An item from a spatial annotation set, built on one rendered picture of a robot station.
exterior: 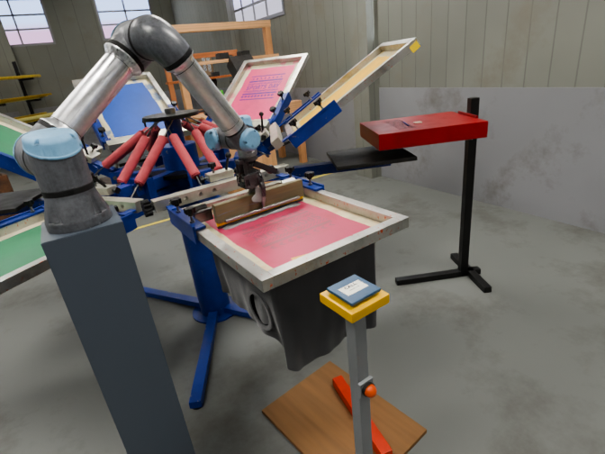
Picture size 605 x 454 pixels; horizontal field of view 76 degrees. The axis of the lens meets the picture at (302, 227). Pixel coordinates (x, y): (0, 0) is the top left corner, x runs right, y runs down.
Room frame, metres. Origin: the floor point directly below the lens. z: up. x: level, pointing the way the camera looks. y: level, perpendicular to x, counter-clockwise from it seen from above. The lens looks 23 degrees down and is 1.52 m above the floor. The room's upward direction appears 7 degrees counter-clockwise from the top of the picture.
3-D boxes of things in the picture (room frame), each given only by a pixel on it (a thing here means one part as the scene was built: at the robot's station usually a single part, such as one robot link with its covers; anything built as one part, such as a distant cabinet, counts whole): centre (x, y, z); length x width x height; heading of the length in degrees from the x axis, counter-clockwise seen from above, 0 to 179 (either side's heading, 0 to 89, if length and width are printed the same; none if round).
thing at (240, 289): (1.25, 0.22, 0.77); 0.46 x 0.09 x 0.36; 33
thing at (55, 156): (0.96, 0.57, 1.37); 0.13 x 0.12 x 0.14; 43
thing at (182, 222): (1.45, 0.45, 0.97); 0.30 x 0.05 x 0.07; 33
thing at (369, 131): (2.35, -0.76, 1.06); 0.61 x 0.46 x 0.12; 93
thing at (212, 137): (1.42, 0.24, 1.29); 0.11 x 0.11 x 0.08; 43
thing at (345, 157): (2.32, -0.01, 0.91); 1.34 x 0.41 x 0.08; 93
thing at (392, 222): (1.40, 0.09, 0.97); 0.79 x 0.58 x 0.04; 33
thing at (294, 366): (1.15, -0.07, 0.74); 0.45 x 0.03 x 0.43; 123
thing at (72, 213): (0.96, 0.57, 1.25); 0.15 x 0.15 x 0.10
